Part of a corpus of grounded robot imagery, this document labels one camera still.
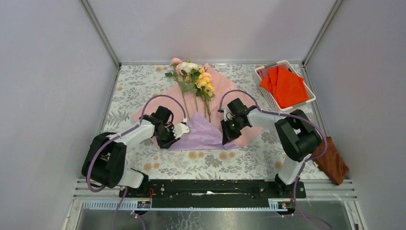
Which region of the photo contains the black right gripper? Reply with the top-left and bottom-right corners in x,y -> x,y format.
221,118 -> 246,145

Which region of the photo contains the pink and purple wrapping paper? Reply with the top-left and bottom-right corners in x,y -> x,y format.
133,66 -> 263,151

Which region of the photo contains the yellow fake flower bunch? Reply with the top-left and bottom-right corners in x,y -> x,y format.
185,67 -> 215,122

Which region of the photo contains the white fake flower stem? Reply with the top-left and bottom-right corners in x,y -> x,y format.
177,61 -> 205,109

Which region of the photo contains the pink fake flower stem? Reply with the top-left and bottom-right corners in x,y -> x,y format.
165,57 -> 190,119

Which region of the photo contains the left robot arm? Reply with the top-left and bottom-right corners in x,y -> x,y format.
81,106 -> 190,197

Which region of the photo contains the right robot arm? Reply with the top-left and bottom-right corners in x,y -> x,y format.
218,98 -> 327,197

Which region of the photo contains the floral patterned tablecloth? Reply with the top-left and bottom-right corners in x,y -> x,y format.
103,65 -> 285,179

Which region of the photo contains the orange folded paper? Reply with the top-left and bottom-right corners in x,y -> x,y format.
259,69 -> 309,109

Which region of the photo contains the brown cloth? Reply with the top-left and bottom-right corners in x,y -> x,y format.
314,137 -> 350,185

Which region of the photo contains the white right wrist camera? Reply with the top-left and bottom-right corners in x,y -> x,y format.
223,107 -> 234,121

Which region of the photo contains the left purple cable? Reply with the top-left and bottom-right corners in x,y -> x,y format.
85,94 -> 188,230

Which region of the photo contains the purple cable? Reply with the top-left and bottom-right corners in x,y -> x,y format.
218,89 -> 332,230
85,94 -> 188,230

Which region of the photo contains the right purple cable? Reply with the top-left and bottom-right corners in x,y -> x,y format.
218,89 -> 332,230

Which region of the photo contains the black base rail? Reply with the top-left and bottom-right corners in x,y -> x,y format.
119,179 -> 306,208

